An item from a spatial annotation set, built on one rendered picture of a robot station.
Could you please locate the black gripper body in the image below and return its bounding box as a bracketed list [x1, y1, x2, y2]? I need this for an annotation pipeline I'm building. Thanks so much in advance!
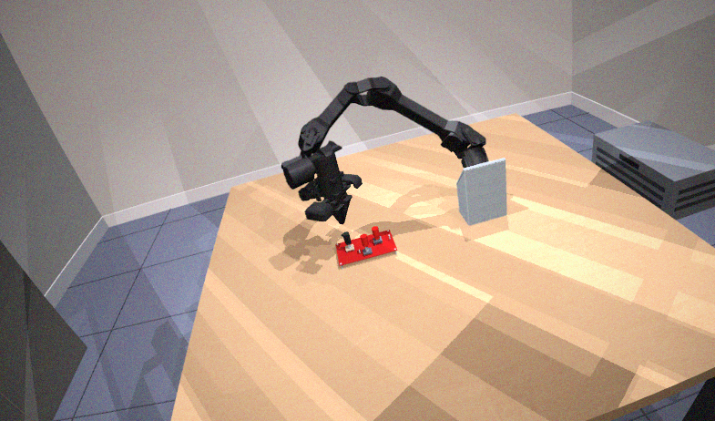
[304, 170, 363, 222]

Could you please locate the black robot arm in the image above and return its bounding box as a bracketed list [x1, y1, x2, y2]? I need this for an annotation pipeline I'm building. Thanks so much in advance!
[281, 77, 489, 202]

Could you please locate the red circuit board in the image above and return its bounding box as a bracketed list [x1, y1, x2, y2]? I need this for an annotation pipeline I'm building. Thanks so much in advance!
[335, 226, 398, 270]

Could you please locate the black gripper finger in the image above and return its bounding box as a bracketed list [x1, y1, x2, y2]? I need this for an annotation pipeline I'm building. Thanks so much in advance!
[332, 204, 344, 224]
[339, 195, 352, 222]

